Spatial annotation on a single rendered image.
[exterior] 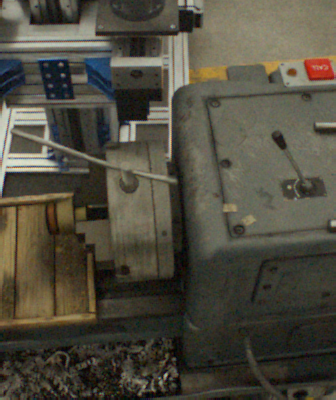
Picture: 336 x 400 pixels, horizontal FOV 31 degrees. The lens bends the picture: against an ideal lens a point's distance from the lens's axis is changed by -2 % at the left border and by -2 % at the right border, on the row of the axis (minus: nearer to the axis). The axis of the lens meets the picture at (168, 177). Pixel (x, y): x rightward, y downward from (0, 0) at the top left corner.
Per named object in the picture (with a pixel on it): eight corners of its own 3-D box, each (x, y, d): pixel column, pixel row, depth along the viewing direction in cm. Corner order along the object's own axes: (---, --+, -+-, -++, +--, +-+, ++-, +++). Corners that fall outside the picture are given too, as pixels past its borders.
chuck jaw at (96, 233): (125, 216, 137) (129, 262, 130) (126, 229, 141) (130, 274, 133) (75, 220, 136) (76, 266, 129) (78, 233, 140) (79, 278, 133)
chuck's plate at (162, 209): (160, 173, 162) (161, 112, 133) (172, 292, 149) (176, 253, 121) (146, 174, 162) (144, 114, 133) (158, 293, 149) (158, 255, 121)
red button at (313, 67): (327, 63, 144) (329, 57, 142) (333, 82, 141) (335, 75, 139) (302, 64, 144) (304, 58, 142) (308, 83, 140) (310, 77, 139)
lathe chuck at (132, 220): (146, 174, 162) (144, 113, 133) (158, 293, 149) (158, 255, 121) (112, 177, 162) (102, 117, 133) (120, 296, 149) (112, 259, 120)
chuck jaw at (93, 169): (124, 194, 142) (119, 144, 138) (124, 203, 137) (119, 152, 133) (75, 198, 142) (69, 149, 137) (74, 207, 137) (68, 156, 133)
